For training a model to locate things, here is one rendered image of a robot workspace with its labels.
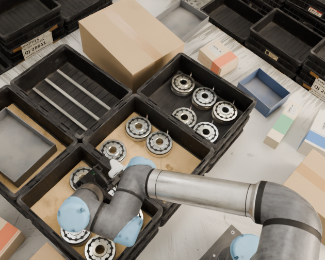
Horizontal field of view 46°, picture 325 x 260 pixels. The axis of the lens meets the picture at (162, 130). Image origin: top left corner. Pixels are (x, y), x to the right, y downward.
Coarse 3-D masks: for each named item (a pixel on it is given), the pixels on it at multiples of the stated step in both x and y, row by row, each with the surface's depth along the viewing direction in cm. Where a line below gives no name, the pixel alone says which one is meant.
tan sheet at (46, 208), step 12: (60, 180) 142; (48, 192) 139; (60, 192) 140; (72, 192) 140; (36, 204) 137; (48, 204) 137; (60, 204) 137; (48, 216) 135; (144, 216) 137; (96, 252) 129; (120, 252) 130
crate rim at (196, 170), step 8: (136, 96) 152; (112, 112) 148; (160, 112) 149; (104, 120) 146; (168, 120) 148; (96, 128) 145; (184, 128) 146; (88, 136) 141; (192, 136) 144; (88, 144) 140; (208, 144) 143; (96, 152) 138; (208, 160) 142; (200, 168) 138; (160, 200) 130
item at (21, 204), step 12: (84, 144) 139; (96, 156) 137; (108, 168) 135; (36, 180) 131; (24, 192) 128; (24, 204) 126; (156, 204) 129; (36, 216) 126; (156, 216) 127; (48, 228) 123; (144, 228) 125; (60, 240) 121; (72, 252) 119
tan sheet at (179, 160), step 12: (120, 132) 155; (132, 144) 152; (144, 144) 153; (132, 156) 149; (144, 156) 150; (168, 156) 151; (180, 156) 151; (192, 156) 151; (156, 168) 147; (168, 168) 148; (180, 168) 148; (192, 168) 148
